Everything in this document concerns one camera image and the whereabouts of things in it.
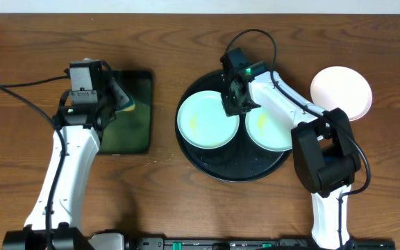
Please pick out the mint green plate with stain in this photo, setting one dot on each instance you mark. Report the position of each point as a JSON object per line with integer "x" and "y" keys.
{"x": 203, "y": 123}

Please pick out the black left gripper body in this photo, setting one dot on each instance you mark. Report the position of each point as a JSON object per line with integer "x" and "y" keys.
{"x": 107, "y": 92}

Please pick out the black rectangular water tray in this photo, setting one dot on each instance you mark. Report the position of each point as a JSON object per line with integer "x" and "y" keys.
{"x": 130, "y": 132}

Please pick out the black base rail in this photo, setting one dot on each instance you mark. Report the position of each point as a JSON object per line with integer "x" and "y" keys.
{"x": 113, "y": 239}

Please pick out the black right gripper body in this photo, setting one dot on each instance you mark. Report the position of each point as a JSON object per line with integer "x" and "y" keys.
{"x": 231, "y": 93}

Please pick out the white round plate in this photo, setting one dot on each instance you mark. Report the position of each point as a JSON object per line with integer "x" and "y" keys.
{"x": 344, "y": 88}

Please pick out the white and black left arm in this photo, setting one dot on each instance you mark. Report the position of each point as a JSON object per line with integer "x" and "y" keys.
{"x": 55, "y": 221}

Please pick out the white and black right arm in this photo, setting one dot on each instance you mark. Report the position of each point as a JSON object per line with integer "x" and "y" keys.
{"x": 326, "y": 156}

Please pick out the round black serving tray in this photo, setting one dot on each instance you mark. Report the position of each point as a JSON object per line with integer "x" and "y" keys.
{"x": 239, "y": 160}

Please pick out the green and yellow sponge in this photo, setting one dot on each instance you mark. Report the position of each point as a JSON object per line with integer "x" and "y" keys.
{"x": 124, "y": 100}

